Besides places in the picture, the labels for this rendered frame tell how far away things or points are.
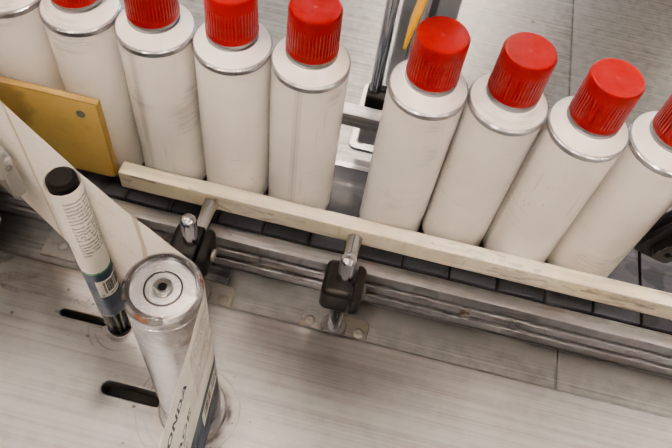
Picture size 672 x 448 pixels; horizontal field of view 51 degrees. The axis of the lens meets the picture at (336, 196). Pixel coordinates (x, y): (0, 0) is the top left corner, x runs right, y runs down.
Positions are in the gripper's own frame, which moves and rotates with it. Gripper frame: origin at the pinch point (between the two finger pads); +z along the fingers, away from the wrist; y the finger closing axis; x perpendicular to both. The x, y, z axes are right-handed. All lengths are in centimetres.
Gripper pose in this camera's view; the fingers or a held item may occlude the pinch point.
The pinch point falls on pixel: (669, 237)
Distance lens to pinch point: 57.4
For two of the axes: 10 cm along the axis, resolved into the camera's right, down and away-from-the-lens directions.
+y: -2.2, 8.0, -5.6
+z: -4.2, 4.5, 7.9
